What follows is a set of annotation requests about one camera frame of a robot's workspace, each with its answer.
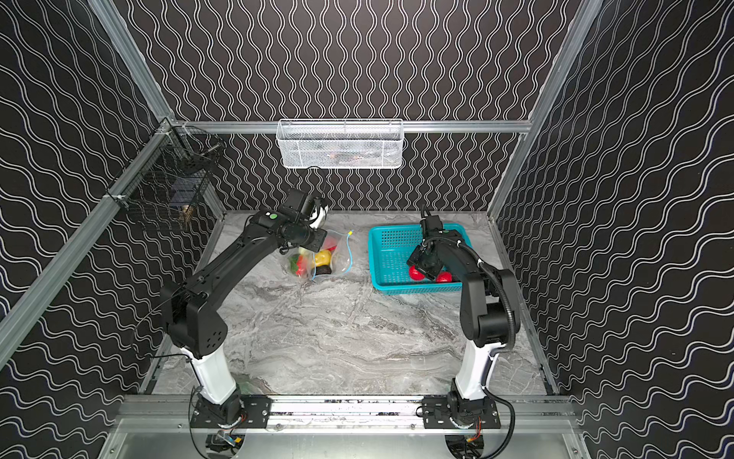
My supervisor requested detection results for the yellow toy potato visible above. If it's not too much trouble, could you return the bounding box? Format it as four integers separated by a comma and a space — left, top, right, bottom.
315, 250, 332, 267

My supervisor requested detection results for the teal plastic basket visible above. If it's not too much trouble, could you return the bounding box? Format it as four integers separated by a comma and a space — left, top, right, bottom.
366, 223, 481, 296

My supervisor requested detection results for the clear zip top bag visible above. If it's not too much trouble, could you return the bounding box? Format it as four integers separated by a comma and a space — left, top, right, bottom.
280, 231, 355, 282

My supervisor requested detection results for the dark toy eggplant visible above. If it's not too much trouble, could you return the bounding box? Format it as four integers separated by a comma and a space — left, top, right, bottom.
315, 265, 332, 275

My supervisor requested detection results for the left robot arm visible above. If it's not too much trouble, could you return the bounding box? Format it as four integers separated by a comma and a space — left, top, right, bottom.
161, 189, 329, 405

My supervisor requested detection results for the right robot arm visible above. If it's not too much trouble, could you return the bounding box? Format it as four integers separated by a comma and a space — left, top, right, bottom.
407, 210, 521, 401

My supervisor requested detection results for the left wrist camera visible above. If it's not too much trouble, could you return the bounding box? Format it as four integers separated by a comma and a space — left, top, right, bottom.
309, 206, 329, 230

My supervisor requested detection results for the white mesh wall basket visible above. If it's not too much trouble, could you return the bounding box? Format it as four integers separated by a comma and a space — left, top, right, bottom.
276, 119, 405, 169

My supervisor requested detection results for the black wire wall basket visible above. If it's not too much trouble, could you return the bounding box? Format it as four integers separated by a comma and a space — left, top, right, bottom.
111, 120, 226, 233

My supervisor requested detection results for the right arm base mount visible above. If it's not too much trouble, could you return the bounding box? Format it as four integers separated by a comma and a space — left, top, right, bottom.
415, 392, 501, 458

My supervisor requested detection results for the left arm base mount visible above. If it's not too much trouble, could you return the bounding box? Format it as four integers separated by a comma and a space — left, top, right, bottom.
188, 391, 273, 458

